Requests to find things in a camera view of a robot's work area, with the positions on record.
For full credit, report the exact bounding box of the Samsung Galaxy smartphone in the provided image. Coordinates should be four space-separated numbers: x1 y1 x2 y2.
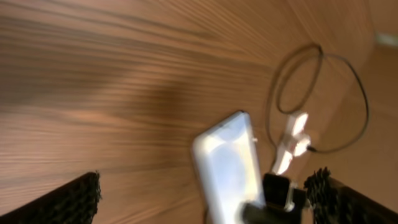
192 111 265 224

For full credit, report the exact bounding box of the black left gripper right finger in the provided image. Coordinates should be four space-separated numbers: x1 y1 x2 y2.
304 168 397 224

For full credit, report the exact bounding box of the black USB charging cable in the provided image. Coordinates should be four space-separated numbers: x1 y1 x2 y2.
264 42 370 162

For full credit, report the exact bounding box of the white power strip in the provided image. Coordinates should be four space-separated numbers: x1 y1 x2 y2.
271 111 308 175

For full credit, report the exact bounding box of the white charger plug adapter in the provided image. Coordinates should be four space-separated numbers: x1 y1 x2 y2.
292 134 311 157

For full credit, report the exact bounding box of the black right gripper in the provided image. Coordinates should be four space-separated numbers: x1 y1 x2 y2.
242 173 308 224

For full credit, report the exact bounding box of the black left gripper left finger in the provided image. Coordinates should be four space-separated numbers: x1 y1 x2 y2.
1 172 101 224

